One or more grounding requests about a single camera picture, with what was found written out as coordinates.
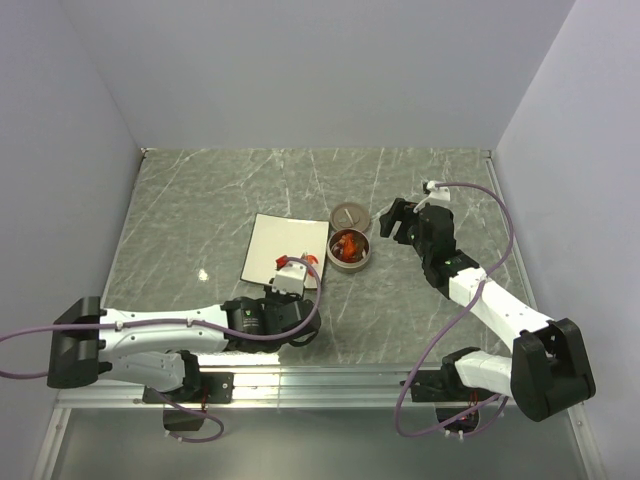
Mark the round taupe lid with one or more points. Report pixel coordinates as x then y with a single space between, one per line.
350 215

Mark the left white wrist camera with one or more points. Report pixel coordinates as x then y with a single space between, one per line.
289 278

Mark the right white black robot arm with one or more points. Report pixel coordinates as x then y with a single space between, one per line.
547 370

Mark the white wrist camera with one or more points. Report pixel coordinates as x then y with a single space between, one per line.
289 278
432 191

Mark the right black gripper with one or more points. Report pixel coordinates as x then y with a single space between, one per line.
399 210

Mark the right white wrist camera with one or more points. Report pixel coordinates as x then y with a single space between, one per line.
432 191

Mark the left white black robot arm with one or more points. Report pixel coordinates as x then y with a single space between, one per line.
160 350

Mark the round metal lunch tin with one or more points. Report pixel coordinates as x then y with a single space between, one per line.
365 252

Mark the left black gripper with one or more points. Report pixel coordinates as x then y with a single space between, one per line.
271 295

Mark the aluminium front rail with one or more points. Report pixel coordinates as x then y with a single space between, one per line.
260 387

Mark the white square plate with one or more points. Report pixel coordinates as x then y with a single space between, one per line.
276 236

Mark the orange chicken leg piece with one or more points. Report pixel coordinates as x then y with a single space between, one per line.
348 249

